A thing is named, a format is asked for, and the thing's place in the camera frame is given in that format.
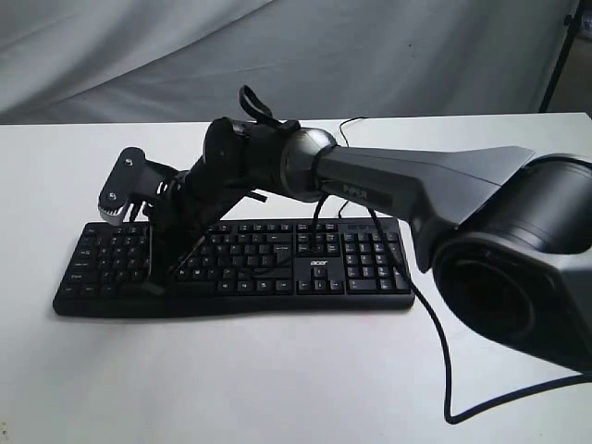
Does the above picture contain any black Acer computer keyboard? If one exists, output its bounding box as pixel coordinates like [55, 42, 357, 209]
[53, 218, 414, 319]

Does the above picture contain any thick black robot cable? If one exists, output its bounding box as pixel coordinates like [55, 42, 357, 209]
[310, 191, 586, 426]

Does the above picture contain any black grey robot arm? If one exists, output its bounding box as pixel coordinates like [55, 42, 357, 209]
[149, 117, 591, 372]

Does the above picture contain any black tripod stand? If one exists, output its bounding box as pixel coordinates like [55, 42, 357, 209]
[537, 0, 585, 113]

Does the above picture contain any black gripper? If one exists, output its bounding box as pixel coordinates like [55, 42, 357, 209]
[146, 159, 253, 296]

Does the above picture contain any thin black keyboard cable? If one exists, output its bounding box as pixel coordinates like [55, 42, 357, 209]
[336, 116, 365, 219]

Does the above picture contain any grey backdrop cloth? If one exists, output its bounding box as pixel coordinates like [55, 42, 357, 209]
[1, 1, 577, 124]

